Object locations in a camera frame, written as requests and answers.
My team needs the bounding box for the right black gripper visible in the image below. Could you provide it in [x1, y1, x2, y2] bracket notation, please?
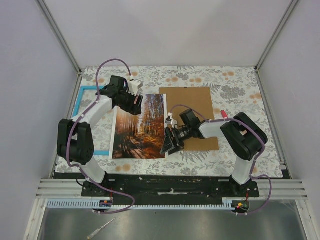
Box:
[160, 125, 192, 156]

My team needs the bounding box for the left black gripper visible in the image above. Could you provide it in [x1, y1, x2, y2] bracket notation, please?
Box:
[117, 88, 144, 116]

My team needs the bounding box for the autumn forest photo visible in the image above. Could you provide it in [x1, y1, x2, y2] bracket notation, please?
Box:
[109, 94, 169, 160]

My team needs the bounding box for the blue picture frame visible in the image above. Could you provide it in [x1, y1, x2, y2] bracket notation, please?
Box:
[72, 85, 114, 157]

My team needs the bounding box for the red handled screwdriver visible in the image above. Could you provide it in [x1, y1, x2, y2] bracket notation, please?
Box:
[220, 110, 228, 120]

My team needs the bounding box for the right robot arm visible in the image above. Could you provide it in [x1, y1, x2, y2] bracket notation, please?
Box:
[160, 108, 268, 197]

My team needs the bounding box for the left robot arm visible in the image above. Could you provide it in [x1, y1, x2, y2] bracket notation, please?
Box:
[57, 75, 143, 197]

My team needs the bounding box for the floral patterned table mat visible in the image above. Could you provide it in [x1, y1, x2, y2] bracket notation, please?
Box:
[53, 65, 288, 177]

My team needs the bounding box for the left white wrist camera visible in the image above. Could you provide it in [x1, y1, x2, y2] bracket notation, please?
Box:
[128, 79, 143, 96]

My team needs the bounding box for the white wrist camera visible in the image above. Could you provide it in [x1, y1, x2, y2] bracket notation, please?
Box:
[128, 79, 143, 96]
[165, 112, 178, 128]

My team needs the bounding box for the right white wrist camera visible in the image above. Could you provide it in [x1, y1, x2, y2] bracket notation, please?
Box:
[165, 112, 178, 128]

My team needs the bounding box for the brown frame backing board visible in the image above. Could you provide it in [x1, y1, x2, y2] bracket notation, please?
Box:
[159, 87, 219, 151]

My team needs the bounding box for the light blue cable duct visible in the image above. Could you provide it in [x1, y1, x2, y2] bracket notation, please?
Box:
[46, 198, 236, 211]

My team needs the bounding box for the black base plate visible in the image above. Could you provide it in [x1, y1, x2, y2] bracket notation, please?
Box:
[53, 172, 261, 206]

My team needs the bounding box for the left aluminium corner post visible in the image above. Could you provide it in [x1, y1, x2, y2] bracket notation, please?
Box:
[35, 0, 82, 75]

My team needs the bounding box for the aluminium corner post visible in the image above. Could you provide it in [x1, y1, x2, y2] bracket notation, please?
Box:
[254, 0, 300, 73]
[35, 0, 82, 75]

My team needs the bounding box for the clear handled screwdriver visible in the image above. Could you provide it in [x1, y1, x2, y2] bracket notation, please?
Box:
[87, 217, 116, 240]

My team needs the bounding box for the aluminium rail bar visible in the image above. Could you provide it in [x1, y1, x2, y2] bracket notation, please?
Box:
[36, 178, 86, 200]

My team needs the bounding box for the right aluminium corner post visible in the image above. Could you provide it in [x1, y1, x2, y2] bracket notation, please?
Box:
[254, 0, 300, 73]

